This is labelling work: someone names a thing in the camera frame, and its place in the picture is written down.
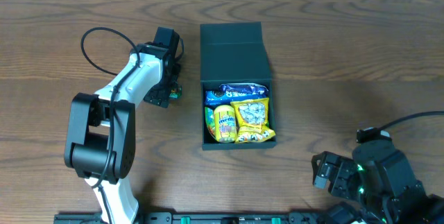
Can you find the red green KitKat Milo bar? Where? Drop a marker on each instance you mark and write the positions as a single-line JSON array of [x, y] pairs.
[[176, 91]]

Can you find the yellow Mentos gum bottle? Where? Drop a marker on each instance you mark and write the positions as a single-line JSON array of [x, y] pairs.
[[225, 124]]

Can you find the dark green open gift box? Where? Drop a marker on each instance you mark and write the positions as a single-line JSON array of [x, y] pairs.
[[235, 53]]

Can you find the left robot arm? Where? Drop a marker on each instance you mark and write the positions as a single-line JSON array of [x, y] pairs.
[[100, 144]]

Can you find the green Haribo gummy bag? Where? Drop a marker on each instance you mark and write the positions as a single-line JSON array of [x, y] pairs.
[[209, 121]]

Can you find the blue Oreo cookie pack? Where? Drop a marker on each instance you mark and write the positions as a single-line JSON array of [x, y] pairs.
[[215, 97]]

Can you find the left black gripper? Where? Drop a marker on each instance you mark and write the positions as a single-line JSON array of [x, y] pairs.
[[161, 93]]

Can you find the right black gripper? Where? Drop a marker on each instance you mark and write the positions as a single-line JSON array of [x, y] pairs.
[[334, 174]]

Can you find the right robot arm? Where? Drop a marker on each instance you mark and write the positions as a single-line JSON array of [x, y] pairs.
[[379, 177]]

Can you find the yellow Hacks candy bag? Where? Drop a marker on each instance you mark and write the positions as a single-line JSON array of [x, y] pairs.
[[252, 119]]

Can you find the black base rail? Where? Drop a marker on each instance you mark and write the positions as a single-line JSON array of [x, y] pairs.
[[171, 218]]

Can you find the blue foil chocolate bar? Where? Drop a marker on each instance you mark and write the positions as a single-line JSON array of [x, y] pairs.
[[245, 88]]

